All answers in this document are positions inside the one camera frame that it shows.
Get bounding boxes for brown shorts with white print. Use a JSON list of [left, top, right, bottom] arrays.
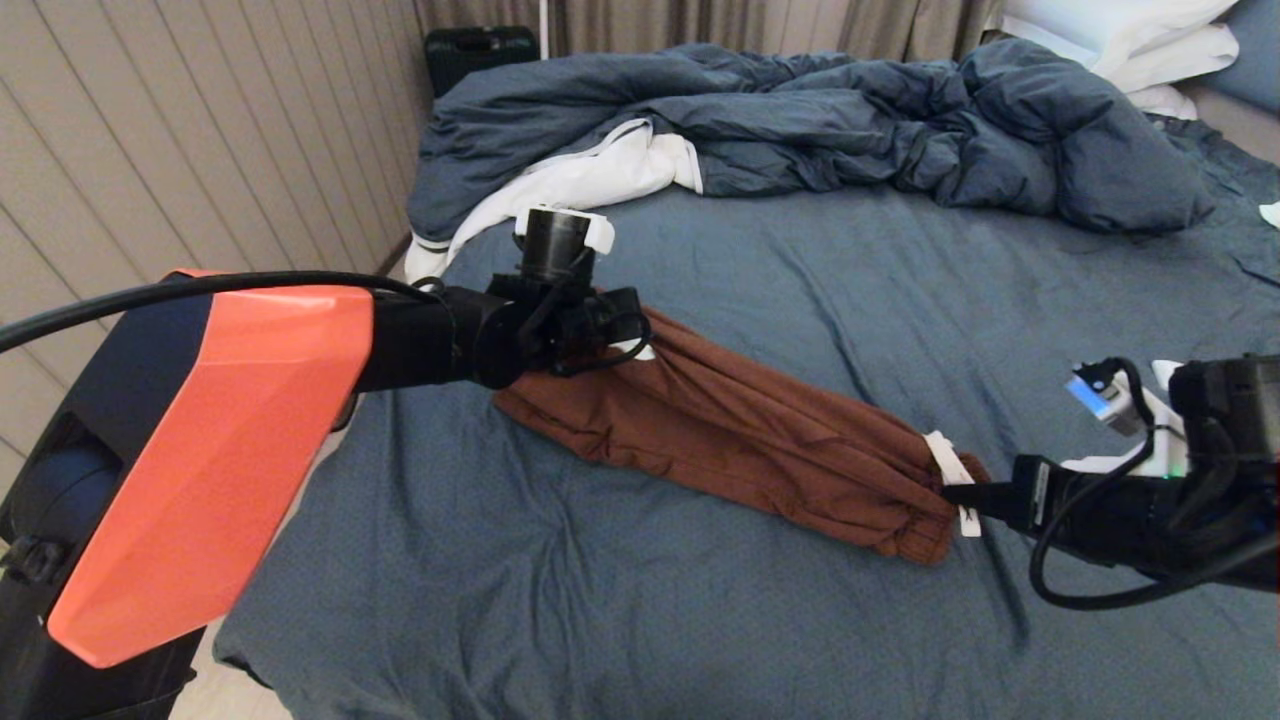
[[492, 305, 991, 568]]

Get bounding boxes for dark green suitcase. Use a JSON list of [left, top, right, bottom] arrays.
[[425, 27, 541, 99]]

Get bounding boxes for blue bed sheet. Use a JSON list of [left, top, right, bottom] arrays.
[[213, 120, 1280, 720]]

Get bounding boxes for beige curtain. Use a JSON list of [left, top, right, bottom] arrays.
[[415, 0, 1001, 63]]

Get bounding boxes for crumpled dark blue duvet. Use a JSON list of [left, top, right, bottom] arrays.
[[408, 38, 1216, 246]]

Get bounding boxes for small white pillow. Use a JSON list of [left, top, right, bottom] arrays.
[[1125, 85, 1199, 121]]

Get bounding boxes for beige mattress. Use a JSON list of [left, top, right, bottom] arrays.
[[1175, 85, 1280, 166]]

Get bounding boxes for flat white pillow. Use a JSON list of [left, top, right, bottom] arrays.
[[1095, 22, 1241, 96]]

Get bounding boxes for large white pillow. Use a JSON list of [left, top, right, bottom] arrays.
[[1000, 0, 1246, 76]]

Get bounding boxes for blue pillow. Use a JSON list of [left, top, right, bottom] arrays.
[[1200, 0, 1280, 116]]

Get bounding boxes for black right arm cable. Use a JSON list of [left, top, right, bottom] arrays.
[[1028, 357, 1280, 611]]

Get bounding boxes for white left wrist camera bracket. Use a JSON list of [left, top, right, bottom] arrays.
[[513, 205, 616, 256]]

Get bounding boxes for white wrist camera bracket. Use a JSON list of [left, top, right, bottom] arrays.
[[513, 205, 616, 256], [1063, 362, 1191, 479]]

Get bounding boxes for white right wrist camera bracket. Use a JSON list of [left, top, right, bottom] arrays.
[[1063, 362, 1191, 479]]

